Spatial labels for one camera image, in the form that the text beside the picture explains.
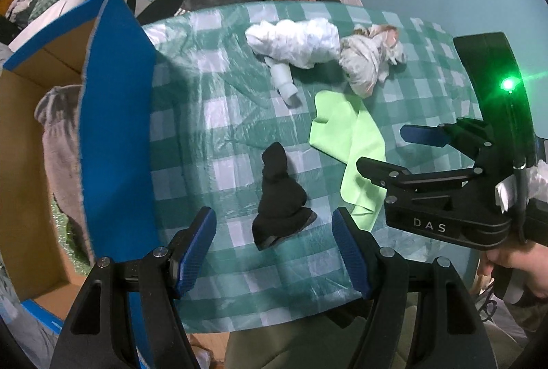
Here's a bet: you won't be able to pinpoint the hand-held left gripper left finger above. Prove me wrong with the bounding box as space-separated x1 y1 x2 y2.
49 206 217 369

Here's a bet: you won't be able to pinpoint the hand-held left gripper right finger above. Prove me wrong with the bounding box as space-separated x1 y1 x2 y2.
332 206 489 369

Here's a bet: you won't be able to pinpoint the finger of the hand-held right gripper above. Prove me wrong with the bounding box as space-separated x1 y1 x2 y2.
356 156 486 196
399 117 495 170

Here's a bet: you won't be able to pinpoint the lime green cloth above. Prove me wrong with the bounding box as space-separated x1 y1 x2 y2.
309 91 386 230

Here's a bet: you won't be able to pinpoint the black sock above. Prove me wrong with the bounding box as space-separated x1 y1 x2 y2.
252 142 317 251

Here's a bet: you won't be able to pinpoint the patterned knotted cloth bundle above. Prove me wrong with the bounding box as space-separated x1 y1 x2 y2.
339 24 407 98

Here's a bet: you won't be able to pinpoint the green knitted dishcloth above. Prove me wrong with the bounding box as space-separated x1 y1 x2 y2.
48 198 92 267

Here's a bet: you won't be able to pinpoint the small white sock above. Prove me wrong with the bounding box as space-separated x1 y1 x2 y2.
264 56 299 107

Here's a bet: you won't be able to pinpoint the cardboard box with blue rim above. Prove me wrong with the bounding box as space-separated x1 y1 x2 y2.
0 0 157 335

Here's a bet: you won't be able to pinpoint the white cloth bundle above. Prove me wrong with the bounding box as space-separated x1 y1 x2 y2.
245 18 341 68

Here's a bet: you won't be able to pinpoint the large grey-brown sock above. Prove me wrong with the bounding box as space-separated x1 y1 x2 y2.
34 85 92 263

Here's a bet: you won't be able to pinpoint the person's right hand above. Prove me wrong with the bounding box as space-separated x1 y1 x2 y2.
477 241 548 305

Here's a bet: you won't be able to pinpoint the person's olive trousers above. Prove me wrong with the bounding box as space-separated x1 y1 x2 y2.
225 301 527 369

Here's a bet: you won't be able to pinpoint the bed with grey sheet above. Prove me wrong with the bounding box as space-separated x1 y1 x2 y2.
9 0 112 53

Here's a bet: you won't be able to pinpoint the grey clothes pile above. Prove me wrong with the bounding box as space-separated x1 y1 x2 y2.
6 0 36 21

